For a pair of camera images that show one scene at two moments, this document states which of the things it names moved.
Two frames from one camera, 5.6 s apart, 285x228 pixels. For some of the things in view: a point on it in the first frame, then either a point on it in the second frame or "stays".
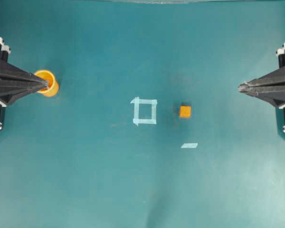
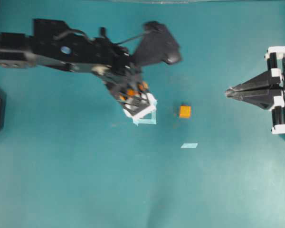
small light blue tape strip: [189, 145] stays
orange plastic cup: [53, 85] to [133, 90]
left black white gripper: [8, 90] to [114, 64]
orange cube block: [185, 111] stays
